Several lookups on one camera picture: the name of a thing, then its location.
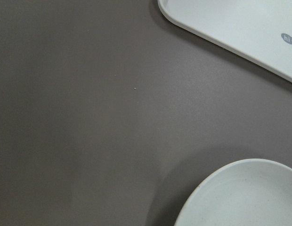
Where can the round cream plate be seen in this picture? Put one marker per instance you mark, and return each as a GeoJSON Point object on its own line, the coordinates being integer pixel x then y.
{"type": "Point", "coordinates": [250, 192]}

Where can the cream rectangular tray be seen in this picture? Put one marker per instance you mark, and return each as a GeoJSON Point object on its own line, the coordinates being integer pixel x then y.
{"type": "Point", "coordinates": [257, 30]}

